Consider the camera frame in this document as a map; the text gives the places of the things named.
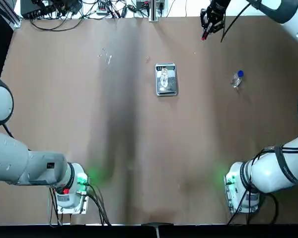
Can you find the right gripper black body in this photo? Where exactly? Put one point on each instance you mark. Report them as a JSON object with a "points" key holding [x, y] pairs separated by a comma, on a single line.
{"points": [[219, 6]]}

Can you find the red bulb glass dropper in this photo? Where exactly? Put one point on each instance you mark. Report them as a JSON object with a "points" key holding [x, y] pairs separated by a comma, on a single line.
{"points": [[205, 33]]}

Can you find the clear glass bottle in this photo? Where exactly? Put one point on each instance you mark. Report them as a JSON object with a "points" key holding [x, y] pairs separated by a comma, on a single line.
{"points": [[164, 78]]}

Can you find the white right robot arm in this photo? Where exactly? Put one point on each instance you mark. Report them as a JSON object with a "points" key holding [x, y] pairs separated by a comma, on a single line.
{"points": [[263, 173]]}

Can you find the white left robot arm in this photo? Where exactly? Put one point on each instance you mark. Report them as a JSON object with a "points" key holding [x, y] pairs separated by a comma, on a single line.
{"points": [[15, 161]]}

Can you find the clear dropper bottle blue cap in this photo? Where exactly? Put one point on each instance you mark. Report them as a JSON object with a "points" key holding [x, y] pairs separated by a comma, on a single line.
{"points": [[236, 80]]}

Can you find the silver electronic balance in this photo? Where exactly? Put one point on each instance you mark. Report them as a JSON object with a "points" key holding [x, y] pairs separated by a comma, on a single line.
{"points": [[167, 90]]}

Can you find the grey usb hub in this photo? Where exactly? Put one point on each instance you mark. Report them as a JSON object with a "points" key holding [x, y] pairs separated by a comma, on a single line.
{"points": [[101, 9]]}

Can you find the aluminium frame post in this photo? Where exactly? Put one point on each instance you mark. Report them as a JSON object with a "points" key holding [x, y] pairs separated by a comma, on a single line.
{"points": [[155, 12], [13, 19]]}

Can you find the grey metal bracket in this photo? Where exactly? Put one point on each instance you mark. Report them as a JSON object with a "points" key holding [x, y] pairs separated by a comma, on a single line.
{"points": [[157, 229]]}

